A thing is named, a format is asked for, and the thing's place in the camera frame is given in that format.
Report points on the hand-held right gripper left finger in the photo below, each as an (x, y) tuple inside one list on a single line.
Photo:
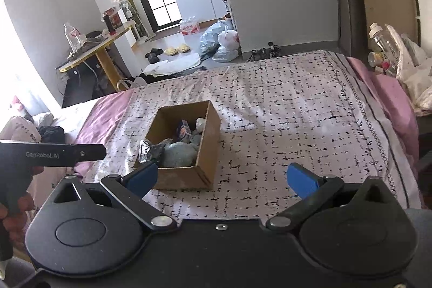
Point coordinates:
[(141, 178)]

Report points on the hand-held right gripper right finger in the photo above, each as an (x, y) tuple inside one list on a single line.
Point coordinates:
[(302, 180)]

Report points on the clear bag with dark contents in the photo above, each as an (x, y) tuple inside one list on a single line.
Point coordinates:
[(150, 151)]

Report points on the blue and orange soft packet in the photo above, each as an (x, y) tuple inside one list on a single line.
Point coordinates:
[(184, 131)]

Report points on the cardboard box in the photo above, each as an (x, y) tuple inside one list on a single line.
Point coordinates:
[(206, 153)]

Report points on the white soft pouch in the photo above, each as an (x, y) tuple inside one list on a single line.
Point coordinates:
[(201, 124)]

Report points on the person's left hand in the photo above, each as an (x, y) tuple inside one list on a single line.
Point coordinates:
[(18, 220)]

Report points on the black cloth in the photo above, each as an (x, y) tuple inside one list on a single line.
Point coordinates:
[(51, 134)]

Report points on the grey round cushion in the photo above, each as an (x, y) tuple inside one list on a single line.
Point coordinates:
[(180, 155)]

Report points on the patterned white bedspread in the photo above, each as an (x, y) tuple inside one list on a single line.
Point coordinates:
[(270, 122)]

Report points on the white tote bag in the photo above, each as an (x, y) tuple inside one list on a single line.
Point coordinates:
[(130, 85)]

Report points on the white floor mat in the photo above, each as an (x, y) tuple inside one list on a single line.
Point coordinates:
[(175, 63)]

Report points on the water bottle with red label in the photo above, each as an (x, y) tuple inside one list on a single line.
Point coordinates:
[(71, 36)]

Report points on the pair of black slippers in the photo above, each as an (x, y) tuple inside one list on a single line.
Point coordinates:
[(154, 56)]

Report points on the gold edged table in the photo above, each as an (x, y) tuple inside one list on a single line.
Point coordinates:
[(101, 46)]

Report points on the yellow slipper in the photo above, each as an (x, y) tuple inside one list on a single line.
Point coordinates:
[(170, 51), (184, 47)]

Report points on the black tripod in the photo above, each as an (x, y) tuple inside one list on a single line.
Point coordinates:
[(265, 51)]

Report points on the small yellow bottle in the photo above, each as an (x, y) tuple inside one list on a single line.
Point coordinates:
[(376, 59)]

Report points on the red box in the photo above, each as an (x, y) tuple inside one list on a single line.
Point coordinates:
[(112, 20)]

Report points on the white plastic bags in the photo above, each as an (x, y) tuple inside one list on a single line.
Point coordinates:
[(413, 72)]

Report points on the white and red plastic bag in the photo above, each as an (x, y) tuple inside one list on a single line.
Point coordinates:
[(229, 40)]

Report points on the clear plastic bottle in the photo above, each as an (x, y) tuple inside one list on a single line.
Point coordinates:
[(384, 45)]

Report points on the bluish clear plastic bag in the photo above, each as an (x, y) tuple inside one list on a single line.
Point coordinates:
[(212, 36)]

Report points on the pack of bottled water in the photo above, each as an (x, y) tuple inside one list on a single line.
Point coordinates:
[(189, 26)]

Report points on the small white fan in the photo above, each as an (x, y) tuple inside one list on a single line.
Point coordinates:
[(125, 8)]

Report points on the dark brown board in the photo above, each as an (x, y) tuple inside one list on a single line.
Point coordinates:
[(354, 14)]

